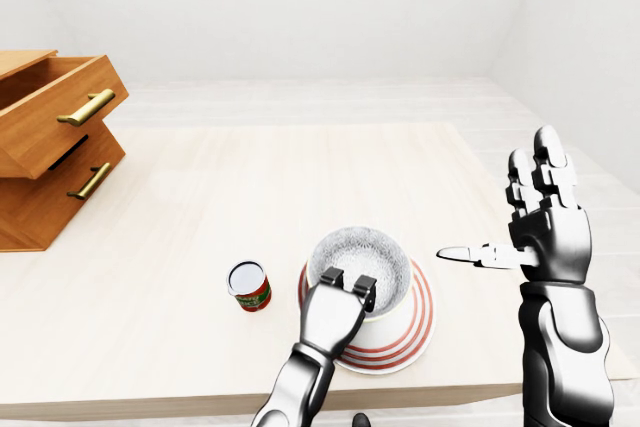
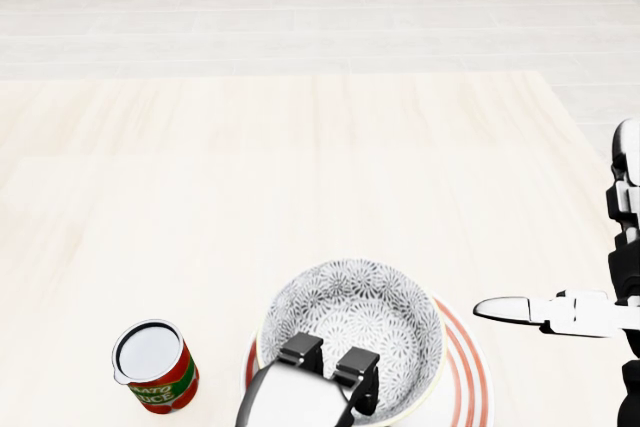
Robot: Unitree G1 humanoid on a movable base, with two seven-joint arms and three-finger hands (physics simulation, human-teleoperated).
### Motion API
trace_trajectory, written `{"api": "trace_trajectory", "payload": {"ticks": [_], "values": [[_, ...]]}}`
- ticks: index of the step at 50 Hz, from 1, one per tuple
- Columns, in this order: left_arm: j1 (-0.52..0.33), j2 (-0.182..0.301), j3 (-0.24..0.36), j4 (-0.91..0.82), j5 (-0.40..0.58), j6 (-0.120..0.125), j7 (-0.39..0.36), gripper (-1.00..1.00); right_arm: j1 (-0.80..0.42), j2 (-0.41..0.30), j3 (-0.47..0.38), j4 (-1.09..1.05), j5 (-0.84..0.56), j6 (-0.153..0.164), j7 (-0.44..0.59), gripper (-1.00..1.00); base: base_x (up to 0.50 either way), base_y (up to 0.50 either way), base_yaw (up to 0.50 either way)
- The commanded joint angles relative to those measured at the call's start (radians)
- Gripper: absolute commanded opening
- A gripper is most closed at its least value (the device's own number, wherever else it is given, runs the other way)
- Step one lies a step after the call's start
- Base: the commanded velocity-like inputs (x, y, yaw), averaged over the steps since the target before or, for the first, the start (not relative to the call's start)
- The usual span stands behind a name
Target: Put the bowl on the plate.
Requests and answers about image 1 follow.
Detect long brass drawer handle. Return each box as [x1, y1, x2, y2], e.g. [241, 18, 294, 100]
[56, 88, 117, 128]

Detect white plate with red rings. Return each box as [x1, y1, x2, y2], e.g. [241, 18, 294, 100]
[297, 256, 435, 375]

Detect patterned bowl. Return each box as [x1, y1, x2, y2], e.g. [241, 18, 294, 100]
[305, 225, 414, 323]

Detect wooden cabinet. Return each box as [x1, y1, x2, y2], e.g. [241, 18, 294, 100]
[0, 49, 127, 253]

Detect red and green tin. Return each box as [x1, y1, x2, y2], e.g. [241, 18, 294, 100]
[226, 260, 273, 313]

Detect short brass drawer handle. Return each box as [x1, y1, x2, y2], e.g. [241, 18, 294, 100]
[66, 162, 113, 201]

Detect open wooden drawer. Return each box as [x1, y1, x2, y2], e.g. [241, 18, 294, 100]
[0, 54, 130, 180]

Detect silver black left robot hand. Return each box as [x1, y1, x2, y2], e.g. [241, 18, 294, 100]
[298, 267, 378, 360]

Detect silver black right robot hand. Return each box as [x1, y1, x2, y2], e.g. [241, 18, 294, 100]
[435, 125, 593, 288]

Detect closed wooden drawer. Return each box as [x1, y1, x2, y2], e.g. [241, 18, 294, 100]
[0, 121, 127, 252]

